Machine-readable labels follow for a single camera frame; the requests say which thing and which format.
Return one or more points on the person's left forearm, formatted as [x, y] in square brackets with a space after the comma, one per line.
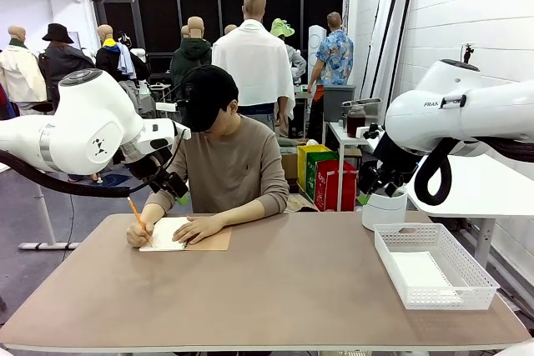
[242, 214]

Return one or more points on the mannequin in cream jacket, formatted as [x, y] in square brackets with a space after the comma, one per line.
[21, 72]

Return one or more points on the yellow green shopping bag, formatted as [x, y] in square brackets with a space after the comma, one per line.
[308, 172]

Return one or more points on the right gripper finger with green tip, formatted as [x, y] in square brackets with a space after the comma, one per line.
[394, 190]
[364, 199]

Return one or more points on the grey green cloth pile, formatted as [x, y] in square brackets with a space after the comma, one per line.
[292, 145]

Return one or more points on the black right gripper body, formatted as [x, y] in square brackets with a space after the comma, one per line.
[388, 170]

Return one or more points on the person in tan sweater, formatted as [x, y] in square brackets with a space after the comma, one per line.
[229, 164]

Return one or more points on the grey storage bin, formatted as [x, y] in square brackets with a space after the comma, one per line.
[338, 97]

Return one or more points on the white perforated plastic basket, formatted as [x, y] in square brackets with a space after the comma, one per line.
[442, 295]

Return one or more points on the mannequin with green hat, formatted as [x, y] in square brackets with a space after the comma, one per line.
[281, 28]

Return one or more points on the red shopping bag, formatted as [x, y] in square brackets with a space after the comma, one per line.
[334, 189]

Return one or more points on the bare tan mannequin head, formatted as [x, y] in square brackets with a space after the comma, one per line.
[230, 29]
[184, 31]

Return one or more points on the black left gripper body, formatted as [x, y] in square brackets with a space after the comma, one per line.
[167, 183]

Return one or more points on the mannequin in dark green hoodie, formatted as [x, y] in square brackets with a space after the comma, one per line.
[189, 60]

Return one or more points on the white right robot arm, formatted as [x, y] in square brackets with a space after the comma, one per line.
[417, 122]

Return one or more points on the white tower appliance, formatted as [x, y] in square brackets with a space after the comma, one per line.
[315, 39]

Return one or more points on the person's right forearm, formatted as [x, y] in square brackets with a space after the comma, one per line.
[149, 214]

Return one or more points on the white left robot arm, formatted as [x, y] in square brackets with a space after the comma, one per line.
[83, 131]

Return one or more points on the small camera on tripod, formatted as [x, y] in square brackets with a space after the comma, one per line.
[468, 53]

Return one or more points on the black head-mounted camera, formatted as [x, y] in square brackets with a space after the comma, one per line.
[190, 91]

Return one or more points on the person's left hand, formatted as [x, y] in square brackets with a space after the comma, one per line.
[200, 228]

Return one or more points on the large white side table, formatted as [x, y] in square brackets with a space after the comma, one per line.
[480, 193]

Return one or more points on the small white background table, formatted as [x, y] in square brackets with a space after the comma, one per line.
[338, 131]

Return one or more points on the small white stand table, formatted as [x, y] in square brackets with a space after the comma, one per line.
[160, 86]

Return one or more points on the tall mannequin with white cloth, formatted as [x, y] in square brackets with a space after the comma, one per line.
[254, 60]

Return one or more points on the white paper sheet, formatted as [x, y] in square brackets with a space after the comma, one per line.
[417, 274]

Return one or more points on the brown spiral notebook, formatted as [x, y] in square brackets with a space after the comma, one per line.
[164, 235]

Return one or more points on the white desk leg frame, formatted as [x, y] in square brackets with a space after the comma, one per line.
[41, 246]

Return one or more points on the black framed white panel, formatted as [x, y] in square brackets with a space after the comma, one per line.
[406, 18]
[381, 39]

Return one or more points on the yellow pencil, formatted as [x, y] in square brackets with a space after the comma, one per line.
[135, 211]

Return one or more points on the black baseball cap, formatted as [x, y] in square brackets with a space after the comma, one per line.
[208, 93]

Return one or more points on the white round trash can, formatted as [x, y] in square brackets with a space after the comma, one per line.
[381, 216]

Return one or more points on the blue floor item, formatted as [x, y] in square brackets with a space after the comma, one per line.
[117, 180]

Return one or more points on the mannequin in blue floral shirt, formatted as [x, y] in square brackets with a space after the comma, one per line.
[334, 60]

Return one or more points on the person's right hand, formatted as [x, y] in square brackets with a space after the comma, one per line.
[137, 234]

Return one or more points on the mannequin black jacket yellow collar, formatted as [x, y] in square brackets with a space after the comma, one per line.
[110, 60]

